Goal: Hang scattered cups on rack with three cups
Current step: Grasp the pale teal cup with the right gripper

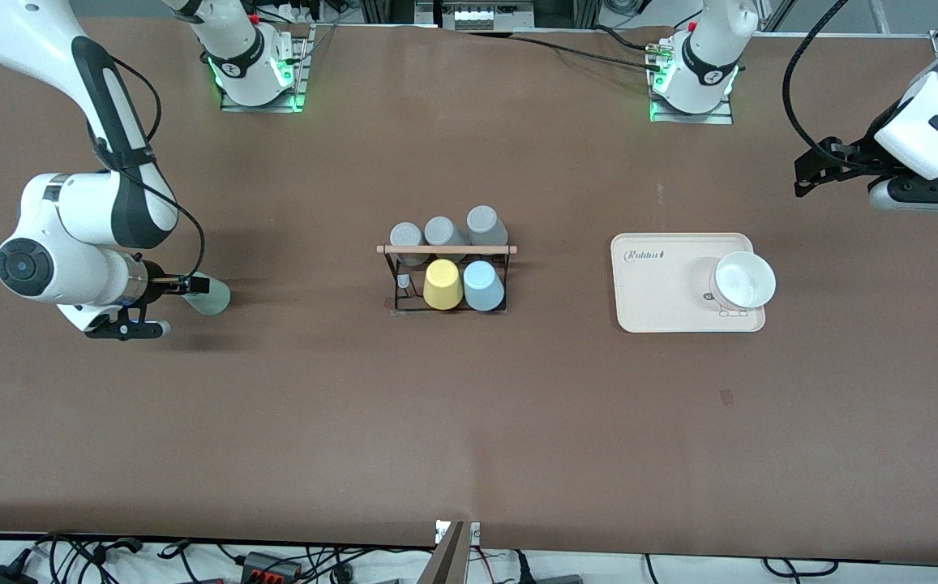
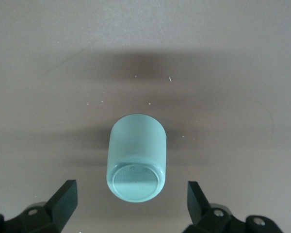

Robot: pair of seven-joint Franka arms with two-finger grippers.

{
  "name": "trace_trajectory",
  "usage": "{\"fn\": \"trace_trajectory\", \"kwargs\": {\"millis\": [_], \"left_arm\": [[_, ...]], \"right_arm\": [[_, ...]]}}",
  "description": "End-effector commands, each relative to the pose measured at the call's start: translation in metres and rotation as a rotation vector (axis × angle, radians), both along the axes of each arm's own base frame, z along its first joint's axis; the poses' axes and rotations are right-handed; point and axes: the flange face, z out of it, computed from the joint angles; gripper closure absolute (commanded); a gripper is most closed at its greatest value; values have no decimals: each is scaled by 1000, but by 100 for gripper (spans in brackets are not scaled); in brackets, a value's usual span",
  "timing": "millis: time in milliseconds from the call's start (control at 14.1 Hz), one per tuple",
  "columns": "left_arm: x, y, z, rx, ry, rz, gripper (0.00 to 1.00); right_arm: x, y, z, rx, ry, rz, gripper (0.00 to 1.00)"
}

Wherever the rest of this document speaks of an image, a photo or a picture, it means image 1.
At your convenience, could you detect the grey power strip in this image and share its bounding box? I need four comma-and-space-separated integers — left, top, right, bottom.
452, 0, 536, 32

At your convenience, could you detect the black wire cup rack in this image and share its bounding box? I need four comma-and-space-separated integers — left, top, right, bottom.
376, 243, 518, 315

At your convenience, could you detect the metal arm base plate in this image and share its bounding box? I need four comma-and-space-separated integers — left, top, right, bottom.
220, 24, 311, 113
649, 85, 735, 125

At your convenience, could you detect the yellow plastic cup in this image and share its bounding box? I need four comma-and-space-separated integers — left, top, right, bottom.
424, 259, 466, 311

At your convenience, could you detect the light blue plastic cup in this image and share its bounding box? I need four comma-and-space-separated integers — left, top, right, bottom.
463, 260, 507, 312

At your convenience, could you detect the grey plastic cup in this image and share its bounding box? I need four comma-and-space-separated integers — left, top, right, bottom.
466, 205, 509, 247
390, 222, 425, 267
424, 216, 469, 248

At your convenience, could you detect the aluminium frame profile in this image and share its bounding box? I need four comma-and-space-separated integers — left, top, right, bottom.
554, 0, 603, 30

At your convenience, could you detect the metal camera mount bar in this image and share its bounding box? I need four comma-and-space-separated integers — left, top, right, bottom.
418, 519, 482, 584

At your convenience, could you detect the white bowl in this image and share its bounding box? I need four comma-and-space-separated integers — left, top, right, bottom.
709, 251, 777, 311

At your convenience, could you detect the black base cable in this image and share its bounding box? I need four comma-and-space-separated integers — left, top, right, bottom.
465, 31, 660, 72
594, 24, 664, 54

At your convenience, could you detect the black box with orange connectors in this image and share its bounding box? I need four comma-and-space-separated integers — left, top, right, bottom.
240, 550, 305, 582

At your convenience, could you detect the pale green plastic cup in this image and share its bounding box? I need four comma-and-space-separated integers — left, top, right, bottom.
179, 274, 232, 316

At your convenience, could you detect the beige rabbit print tray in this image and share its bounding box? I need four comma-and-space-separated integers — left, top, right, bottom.
610, 233, 767, 334

